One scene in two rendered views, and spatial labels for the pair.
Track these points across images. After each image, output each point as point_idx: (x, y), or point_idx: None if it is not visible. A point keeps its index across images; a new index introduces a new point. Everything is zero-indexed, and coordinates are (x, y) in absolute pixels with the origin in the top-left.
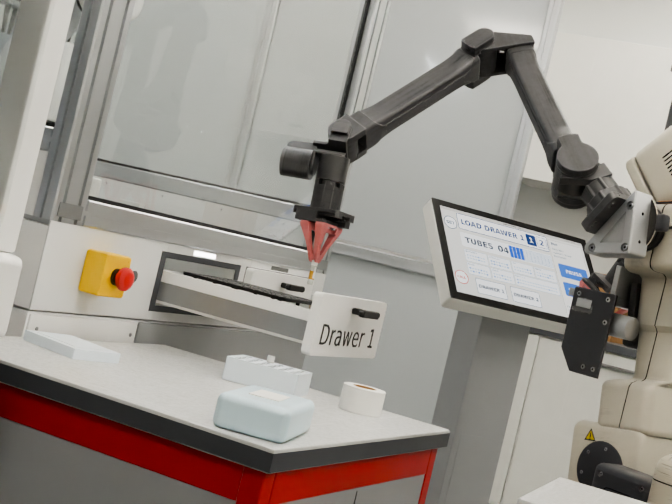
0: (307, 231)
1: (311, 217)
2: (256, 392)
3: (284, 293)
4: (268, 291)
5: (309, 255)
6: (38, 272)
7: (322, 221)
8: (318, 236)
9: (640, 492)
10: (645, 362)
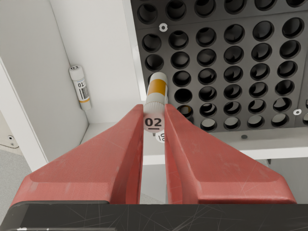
0: (191, 149)
1: (170, 230)
2: None
3: (264, 110)
4: (266, 9)
5: (168, 108)
6: None
7: (24, 206)
8: (99, 140)
9: None
10: None
